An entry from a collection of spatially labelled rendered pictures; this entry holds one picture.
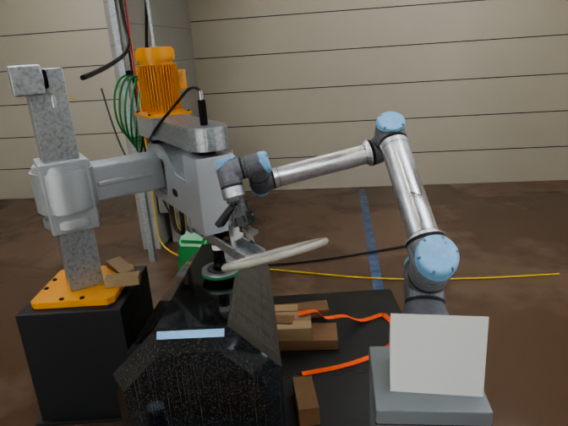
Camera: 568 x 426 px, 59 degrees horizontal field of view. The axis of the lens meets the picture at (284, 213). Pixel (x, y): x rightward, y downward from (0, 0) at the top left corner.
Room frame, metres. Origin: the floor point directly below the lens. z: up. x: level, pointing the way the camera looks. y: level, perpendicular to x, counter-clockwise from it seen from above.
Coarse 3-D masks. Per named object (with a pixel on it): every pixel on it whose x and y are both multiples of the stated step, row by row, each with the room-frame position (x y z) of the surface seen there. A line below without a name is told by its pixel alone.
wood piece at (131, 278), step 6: (138, 270) 2.83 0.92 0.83; (108, 276) 2.77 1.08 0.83; (114, 276) 2.77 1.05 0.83; (120, 276) 2.76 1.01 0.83; (126, 276) 2.75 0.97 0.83; (132, 276) 2.75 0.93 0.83; (138, 276) 2.74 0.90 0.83; (108, 282) 2.71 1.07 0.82; (114, 282) 2.72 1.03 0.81; (120, 282) 2.72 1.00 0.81; (126, 282) 2.73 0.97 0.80; (132, 282) 2.73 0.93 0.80; (138, 282) 2.74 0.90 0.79
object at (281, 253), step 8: (312, 240) 2.19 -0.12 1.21; (320, 240) 1.96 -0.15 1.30; (328, 240) 2.03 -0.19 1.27; (280, 248) 2.26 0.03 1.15; (288, 248) 2.25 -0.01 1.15; (296, 248) 1.85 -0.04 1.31; (304, 248) 1.86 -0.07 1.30; (312, 248) 1.89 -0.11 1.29; (248, 256) 2.22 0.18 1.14; (256, 256) 2.23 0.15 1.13; (264, 256) 1.84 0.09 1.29; (272, 256) 1.82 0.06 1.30; (280, 256) 1.82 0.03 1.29; (288, 256) 1.83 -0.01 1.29; (232, 264) 1.90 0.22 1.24; (240, 264) 1.86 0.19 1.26; (248, 264) 1.84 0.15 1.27; (256, 264) 1.83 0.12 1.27
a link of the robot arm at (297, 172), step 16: (368, 144) 2.13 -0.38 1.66; (304, 160) 2.12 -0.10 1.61; (320, 160) 2.10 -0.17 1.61; (336, 160) 2.10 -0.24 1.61; (352, 160) 2.10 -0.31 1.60; (368, 160) 2.12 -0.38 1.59; (384, 160) 2.12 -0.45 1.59; (272, 176) 2.06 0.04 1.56; (288, 176) 2.06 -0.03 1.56; (304, 176) 2.08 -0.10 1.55; (256, 192) 2.07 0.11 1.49
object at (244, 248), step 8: (208, 240) 2.57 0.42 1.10; (216, 240) 2.46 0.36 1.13; (240, 240) 2.47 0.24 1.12; (224, 248) 2.39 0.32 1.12; (232, 248) 2.30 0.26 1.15; (240, 248) 2.40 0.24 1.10; (248, 248) 2.39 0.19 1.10; (256, 248) 2.32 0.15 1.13; (264, 248) 2.26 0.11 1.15; (232, 256) 2.30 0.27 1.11; (240, 256) 2.22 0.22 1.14
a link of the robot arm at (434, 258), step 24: (384, 120) 2.03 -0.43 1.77; (384, 144) 1.99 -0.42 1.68; (408, 144) 1.98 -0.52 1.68; (408, 168) 1.86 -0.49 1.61; (408, 192) 1.79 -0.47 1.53; (408, 216) 1.74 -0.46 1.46; (432, 216) 1.72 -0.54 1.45; (408, 240) 1.67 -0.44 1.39; (432, 240) 1.60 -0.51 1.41; (432, 264) 1.55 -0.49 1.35; (456, 264) 1.54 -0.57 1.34; (432, 288) 1.60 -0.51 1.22
